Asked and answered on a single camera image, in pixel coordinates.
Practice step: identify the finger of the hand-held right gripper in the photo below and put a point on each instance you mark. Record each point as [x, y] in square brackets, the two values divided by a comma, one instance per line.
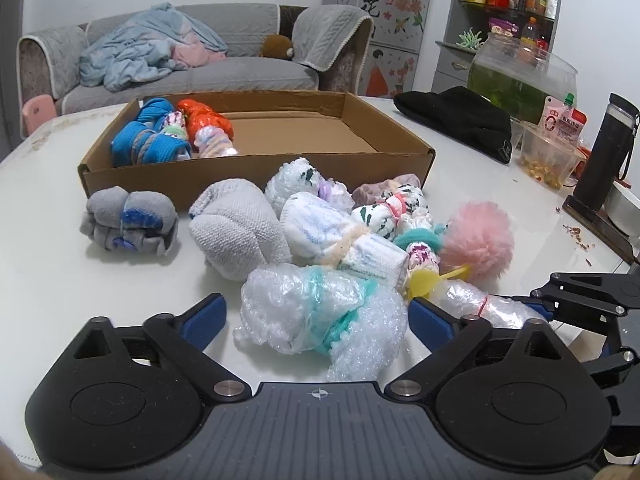
[610, 366]
[590, 285]

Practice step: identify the purple snack bag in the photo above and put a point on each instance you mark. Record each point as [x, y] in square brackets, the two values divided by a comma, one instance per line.
[501, 27]

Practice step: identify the patterned sock roll pink band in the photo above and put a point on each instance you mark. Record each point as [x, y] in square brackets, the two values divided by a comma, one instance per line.
[385, 212]

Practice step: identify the grey cabinet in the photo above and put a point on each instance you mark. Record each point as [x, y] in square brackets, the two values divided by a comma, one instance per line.
[460, 60]

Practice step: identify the small blue sock roll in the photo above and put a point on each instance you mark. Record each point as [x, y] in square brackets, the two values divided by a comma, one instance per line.
[156, 110]

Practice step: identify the fluffy white roll purple band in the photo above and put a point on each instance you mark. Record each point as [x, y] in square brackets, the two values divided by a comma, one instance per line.
[295, 182]

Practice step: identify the grey sofa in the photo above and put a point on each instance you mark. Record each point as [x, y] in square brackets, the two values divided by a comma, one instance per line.
[200, 80]

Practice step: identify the white bowl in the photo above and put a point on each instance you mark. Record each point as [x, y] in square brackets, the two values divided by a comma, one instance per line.
[625, 207]

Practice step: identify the patterned sock roll teal scrunchie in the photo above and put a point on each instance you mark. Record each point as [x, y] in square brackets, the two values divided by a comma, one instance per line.
[420, 245]

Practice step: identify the bubble wrap bundle teal band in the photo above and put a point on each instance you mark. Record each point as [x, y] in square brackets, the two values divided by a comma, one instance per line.
[310, 315]

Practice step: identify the white blue roll peach band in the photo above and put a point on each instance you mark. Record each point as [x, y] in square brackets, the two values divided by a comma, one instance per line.
[330, 235]

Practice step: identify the red and white pouch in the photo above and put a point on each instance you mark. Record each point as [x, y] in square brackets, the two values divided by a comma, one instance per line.
[562, 122]

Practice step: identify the white roll pink stripes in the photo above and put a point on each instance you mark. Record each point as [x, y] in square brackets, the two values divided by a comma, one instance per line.
[215, 144]

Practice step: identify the brown plush toy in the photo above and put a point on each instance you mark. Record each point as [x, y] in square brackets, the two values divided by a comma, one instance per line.
[276, 46]

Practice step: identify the mauve sock roll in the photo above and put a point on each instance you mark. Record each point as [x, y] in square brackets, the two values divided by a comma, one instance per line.
[385, 185]

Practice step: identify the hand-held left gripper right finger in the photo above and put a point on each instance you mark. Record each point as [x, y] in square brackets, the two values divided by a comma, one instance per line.
[430, 325]

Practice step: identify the light blue blanket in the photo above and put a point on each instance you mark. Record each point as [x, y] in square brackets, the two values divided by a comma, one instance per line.
[135, 55]

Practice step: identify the glass fish bowl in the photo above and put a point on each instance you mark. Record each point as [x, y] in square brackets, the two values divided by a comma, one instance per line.
[520, 77]

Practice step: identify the bubble wrap bundle red band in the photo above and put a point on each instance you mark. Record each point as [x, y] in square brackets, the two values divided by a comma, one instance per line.
[480, 305]

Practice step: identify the fridge with flower decals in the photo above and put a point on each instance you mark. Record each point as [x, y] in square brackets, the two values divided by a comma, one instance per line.
[385, 25]

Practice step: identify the small colourful sock roll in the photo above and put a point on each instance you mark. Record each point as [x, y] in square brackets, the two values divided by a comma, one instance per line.
[175, 125]

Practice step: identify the pale grey knit sock roll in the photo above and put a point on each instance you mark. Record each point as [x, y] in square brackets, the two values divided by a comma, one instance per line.
[235, 230]

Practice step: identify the pink fluffy pompom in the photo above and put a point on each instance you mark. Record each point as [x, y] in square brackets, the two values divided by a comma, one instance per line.
[477, 240]

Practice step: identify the black thermos bottle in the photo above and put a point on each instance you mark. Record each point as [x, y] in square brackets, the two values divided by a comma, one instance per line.
[605, 150]

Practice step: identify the black knit hat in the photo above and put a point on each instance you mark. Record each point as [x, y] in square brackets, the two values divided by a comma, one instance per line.
[455, 115]

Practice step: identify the pink plastic stool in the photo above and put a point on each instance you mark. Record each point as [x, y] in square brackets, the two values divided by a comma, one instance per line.
[37, 115]

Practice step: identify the clear plastic container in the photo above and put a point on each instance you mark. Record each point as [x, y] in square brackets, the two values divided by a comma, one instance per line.
[550, 157]

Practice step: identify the shallow cardboard box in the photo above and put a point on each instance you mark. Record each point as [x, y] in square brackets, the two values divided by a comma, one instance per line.
[280, 180]

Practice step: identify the pink cloth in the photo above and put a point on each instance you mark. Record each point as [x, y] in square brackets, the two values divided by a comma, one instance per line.
[197, 54]

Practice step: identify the grey and blue sock roll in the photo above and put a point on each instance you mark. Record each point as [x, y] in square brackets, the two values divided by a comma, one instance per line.
[127, 220]

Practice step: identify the green plant ornament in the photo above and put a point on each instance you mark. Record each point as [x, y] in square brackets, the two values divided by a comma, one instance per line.
[470, 40]

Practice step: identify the orange plastic bundle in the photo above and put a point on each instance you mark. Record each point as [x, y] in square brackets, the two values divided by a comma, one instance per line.
[205, 117]

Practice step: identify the dark tray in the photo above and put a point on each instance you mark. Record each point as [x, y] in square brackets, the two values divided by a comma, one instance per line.
[600, 225]

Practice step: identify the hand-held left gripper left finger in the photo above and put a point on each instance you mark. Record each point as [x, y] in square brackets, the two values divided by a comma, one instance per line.
[202, 320]

